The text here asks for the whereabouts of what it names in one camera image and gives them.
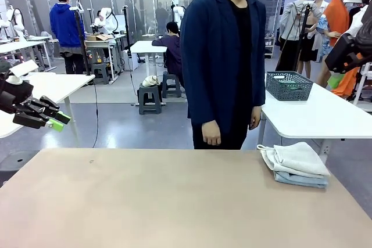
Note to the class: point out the white height-adjustable desk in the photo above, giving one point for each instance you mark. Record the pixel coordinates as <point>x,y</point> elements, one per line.
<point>145,46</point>

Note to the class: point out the blue-grey terry towel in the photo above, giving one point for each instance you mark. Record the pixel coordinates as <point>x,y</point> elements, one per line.
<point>302,181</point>

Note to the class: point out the black-green right gripper finger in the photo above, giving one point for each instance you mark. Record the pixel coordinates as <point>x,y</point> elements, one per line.
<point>340,53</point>
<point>359,59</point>

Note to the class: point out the white side table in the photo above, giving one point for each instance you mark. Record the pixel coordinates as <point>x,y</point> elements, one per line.
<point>58,85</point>
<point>305,114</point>

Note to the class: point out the grey perforated plastic basket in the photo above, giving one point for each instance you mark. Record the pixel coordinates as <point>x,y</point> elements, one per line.
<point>287,94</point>

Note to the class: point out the person in navy jacket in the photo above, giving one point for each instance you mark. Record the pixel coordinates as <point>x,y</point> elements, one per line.
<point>221,56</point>

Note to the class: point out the mannequin in blue floral dress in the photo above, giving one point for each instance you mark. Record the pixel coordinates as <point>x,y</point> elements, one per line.
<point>324,27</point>

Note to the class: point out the person's right hand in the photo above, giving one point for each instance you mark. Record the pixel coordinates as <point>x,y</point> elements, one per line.
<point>212,133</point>

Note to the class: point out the grey metal workbench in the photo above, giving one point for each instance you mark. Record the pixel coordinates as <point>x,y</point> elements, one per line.
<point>98,43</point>

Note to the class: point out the black camera stand pole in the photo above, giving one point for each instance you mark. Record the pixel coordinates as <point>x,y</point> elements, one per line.
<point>82,41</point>
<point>127,33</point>

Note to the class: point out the green terry towel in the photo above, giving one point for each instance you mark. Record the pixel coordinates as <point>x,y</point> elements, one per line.
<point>290,83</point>

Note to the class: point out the mannequin in grey shirt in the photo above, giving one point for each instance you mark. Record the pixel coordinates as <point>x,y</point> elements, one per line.
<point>293,18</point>

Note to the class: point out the open cardboard box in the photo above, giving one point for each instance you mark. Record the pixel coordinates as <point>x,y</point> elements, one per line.
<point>97,37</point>

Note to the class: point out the mannequin orange top beige cap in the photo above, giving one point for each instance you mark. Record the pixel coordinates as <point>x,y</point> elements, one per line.
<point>337,18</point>

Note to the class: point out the mannequin white top orange trousers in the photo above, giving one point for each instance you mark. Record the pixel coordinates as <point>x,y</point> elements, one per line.
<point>347,89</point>

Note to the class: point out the white lab desk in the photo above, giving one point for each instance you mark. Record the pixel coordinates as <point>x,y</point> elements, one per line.
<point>17,45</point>

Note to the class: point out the grey plastic step stool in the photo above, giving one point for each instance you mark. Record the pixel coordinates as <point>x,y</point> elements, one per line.
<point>149,100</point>
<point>170,82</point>
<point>100,71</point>

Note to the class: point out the black camera tripod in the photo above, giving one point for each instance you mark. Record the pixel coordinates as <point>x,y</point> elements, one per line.
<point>304,28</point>

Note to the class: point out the white terry towel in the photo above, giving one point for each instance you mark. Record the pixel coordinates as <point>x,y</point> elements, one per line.
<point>296,161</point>

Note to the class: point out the white lab robot arm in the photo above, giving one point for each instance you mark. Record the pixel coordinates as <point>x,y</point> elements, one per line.
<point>178,12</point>
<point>106,20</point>
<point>14,21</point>

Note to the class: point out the person in blue hoodie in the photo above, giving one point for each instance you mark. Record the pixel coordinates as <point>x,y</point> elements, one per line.
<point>65,24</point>

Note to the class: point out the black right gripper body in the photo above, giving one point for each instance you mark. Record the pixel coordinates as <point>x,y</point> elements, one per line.
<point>365,33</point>

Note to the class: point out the person's right forearm navy sleeve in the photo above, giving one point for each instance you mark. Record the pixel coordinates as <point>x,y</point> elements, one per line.
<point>200,102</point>

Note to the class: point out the beige cloth bag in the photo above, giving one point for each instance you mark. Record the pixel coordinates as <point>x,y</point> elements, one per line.
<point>150,81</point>

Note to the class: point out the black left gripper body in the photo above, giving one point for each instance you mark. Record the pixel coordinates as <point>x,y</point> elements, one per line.
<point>14,95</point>

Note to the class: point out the wooden shoe shelf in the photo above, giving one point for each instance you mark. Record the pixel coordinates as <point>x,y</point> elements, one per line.
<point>270,47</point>

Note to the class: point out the dark grey round pedestal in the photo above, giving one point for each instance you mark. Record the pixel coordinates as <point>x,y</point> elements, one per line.
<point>17,163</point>

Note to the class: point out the black-green left gripper finger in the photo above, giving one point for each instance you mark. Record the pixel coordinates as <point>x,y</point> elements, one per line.
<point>48,105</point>
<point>32,120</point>

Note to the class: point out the person's left forearm navy sleeve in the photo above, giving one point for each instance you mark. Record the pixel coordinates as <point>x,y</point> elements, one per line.
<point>258,91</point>

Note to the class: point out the person's left hand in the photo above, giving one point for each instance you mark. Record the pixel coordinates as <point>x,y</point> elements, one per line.
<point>255,117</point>

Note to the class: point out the seated person in purple hoodie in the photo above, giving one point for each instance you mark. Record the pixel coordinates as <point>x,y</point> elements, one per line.
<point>171,50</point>

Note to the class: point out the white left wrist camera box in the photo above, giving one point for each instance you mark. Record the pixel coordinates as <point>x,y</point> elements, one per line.
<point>24,68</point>

